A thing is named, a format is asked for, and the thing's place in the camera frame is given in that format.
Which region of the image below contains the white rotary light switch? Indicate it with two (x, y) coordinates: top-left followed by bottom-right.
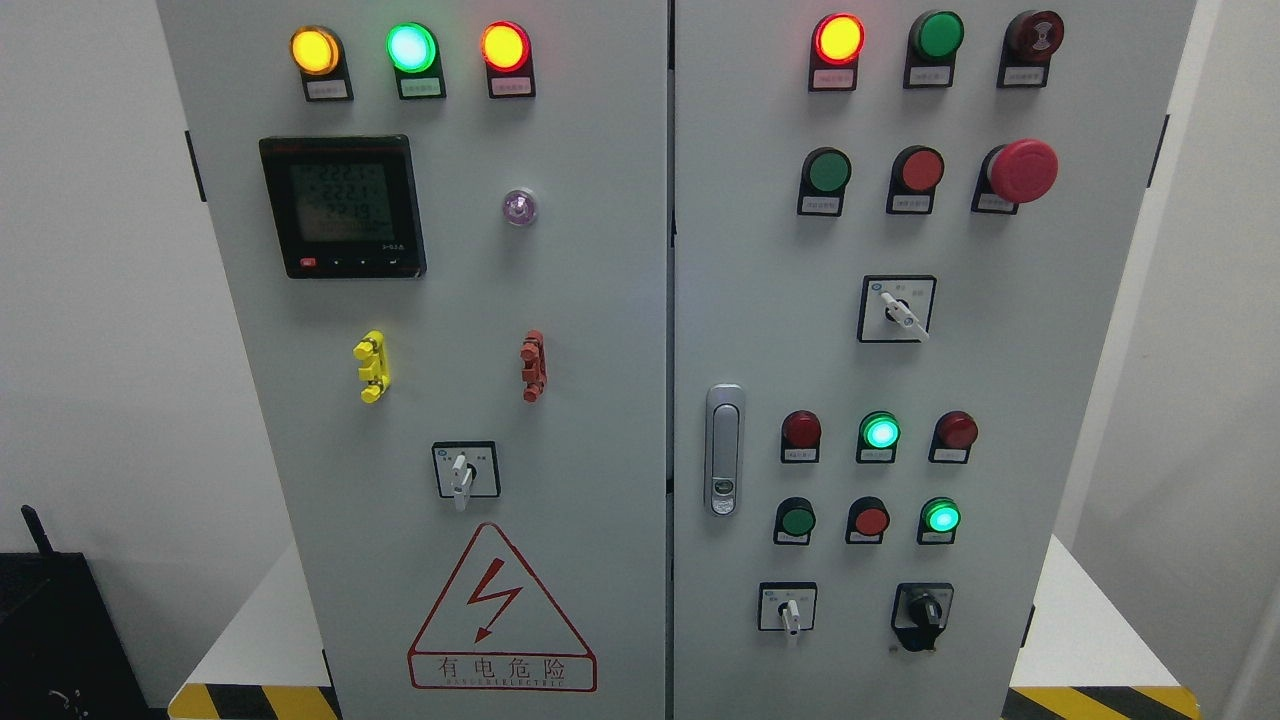
(431, 441), (500, 512)

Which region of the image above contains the yellow indicator light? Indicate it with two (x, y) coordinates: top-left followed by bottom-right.
(291, 26), (355, 102)

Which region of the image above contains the red terminal connector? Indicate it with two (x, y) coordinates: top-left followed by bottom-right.
(518, 331), (548, 404)

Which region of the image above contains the dark red indicator left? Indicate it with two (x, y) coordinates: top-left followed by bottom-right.
(780, 410), (822, 464)

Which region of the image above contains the dark red indicator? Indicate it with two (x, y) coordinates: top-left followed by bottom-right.
(780, 410), (822, 464)
(929, 410), (979, 464)

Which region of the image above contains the clear white indicator lamp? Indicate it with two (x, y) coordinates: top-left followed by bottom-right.
(502, 187), (538, 227)

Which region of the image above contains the green push button lower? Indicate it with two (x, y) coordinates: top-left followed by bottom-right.
(773, 496), (817, 544)

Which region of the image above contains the grey left cabinet door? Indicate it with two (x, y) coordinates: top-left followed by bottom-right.
(157, 1), (669, 719)

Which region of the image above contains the grey cabinet door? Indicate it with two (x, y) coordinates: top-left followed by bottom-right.
(157, 1), (669, 719)
(671, 1), (1196, 719)

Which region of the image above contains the lit green indicator middle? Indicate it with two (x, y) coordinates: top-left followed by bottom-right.
(856, 410), (900, 464)

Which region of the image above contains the green push button upper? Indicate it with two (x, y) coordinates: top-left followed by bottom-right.
(796, 146), (852, 217)

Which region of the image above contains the yellow terminal connector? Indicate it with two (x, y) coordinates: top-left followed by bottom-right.
(352, 329), (390, 404)

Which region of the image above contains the red push button lower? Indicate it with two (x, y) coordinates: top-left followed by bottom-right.
(845, 496), (891, 544)

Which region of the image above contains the red push button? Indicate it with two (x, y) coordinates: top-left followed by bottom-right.
(884, 145), (945, 215)
(845, 496), (891, 544)

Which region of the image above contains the grey right cabinet door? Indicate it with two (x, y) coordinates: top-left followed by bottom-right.
(671, 1), (1196, 719)

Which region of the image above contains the red electrical warning sticker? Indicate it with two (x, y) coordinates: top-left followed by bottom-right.
(407, 521), (596, 693)

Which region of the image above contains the dark red indicator right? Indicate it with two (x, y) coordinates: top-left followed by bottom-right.
(929, 410), (979, 464)

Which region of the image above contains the black digital power meter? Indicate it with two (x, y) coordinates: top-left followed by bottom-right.
(259, 135), (428, 279)

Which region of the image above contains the red push button upper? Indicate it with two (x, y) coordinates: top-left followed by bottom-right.
(884, 145), (945, 215)

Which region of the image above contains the lit green push button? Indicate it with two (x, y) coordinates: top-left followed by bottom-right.
(916, 497), (963, 544)

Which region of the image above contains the red indicator light top left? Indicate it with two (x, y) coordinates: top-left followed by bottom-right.
(480, 20), (536, 99)

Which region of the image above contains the red indicator light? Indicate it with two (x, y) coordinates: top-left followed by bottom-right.
(808, 12), (867, 94)
(480, 20), (536, 99)

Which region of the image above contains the red indicator light top right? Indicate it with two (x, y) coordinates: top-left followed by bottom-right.
(808, 12), (867, 94)

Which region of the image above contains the green indicator light top left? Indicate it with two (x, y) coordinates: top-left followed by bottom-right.
(385, 22), (447, 100)

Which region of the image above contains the red emergency stop button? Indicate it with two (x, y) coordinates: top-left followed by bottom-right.
(972, 138), (1059, 217)

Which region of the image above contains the green indicator light unlit top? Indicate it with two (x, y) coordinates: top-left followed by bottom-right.
(902, 10), (965, 88)

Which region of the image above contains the red black buzzer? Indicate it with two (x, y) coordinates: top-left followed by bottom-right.
(997, 10), (1065, 88)

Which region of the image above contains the white platform with hazard stripes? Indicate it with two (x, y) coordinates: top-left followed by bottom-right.
(164, 539), (1202, 719)

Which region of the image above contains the black box with antenna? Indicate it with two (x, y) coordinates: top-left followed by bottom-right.
(1, 505), (150, 719)

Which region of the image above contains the silver door lock handle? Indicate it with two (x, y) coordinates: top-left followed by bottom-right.
(704, 384), (745, 518)

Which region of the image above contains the white rotary selector switch upper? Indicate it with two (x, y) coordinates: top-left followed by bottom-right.
(858, 275), (937, 343)

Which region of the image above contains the small white rotary switch lower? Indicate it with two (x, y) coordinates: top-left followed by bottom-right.
(756, 582), (818, 635)

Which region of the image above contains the black rotary selector switch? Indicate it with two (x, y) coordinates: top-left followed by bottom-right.
(891, 582), (955, 652)

